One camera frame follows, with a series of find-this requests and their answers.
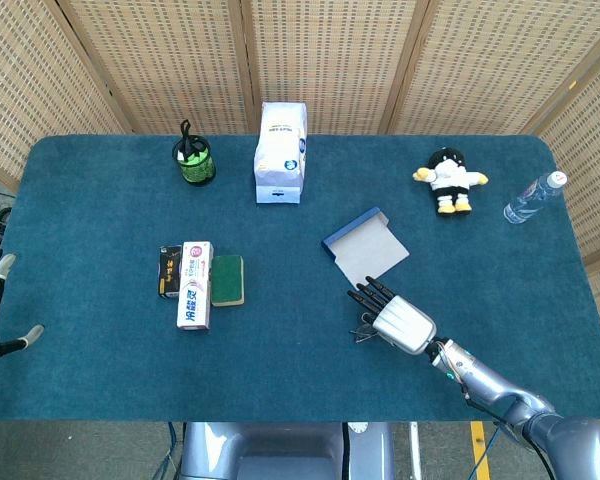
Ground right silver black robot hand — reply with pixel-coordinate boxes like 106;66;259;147
347;275;438;357

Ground blue glasses box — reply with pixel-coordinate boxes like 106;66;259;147
321;206;411;284

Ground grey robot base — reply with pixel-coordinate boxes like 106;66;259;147
178;422;396;480

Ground blue carpet table mat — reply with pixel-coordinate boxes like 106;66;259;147
0;133;600;423

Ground white table leg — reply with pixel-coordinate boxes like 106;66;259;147
408;422;424;480

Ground black white penguin plush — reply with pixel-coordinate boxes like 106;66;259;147
412;147;490;216

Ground clear plastic water bottle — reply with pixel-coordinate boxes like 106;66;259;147
502;170;567;225

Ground green yellow sponge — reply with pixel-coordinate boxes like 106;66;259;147
211;254;246;308

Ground black box gold print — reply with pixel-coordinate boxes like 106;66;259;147
158;245;185;300

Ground white paper bag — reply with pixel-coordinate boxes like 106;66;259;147
253;101;309;205

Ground white pink toothpaste box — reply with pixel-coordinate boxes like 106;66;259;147
176;240;215;332

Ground black mesh pen holder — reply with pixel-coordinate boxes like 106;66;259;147
173;137;217;186

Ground woven wooden folding screen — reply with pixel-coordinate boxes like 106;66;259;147
0;0;600;371

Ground blue cable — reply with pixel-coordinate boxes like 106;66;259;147
154;422;182;480

